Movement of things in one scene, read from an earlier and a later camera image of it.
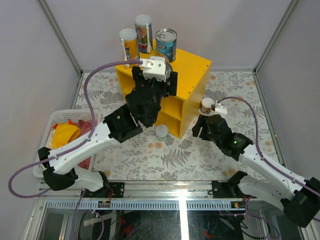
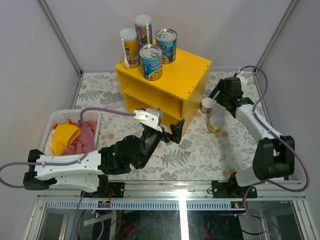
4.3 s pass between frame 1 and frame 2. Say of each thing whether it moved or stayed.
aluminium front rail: stayed
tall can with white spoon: stayed
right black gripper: moved
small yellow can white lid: stayed
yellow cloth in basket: stayed
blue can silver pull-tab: stayed
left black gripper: moved
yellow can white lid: stayed
